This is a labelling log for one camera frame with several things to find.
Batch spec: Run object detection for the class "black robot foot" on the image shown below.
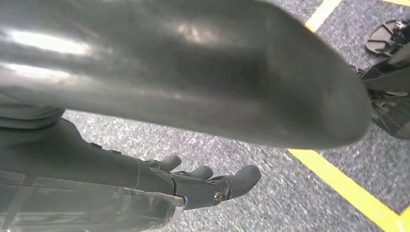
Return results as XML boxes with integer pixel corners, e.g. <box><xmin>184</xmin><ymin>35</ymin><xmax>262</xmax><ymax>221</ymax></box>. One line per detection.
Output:
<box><xmin>356</xmin><ymin>43</ymin><xmax>410</xmax><ymax>140</ymax></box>
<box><xmin>366</xmin><ymin>19</ymin><xmax>410</xmax><ymax>58</ymax></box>

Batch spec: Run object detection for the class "yellow floor tape square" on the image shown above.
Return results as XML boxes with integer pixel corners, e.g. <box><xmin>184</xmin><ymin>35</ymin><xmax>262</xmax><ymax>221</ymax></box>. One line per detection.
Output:
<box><xmin>287</xmin><ymin>0</ymin><xmax>410</xmax><ymax>232</ymax></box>

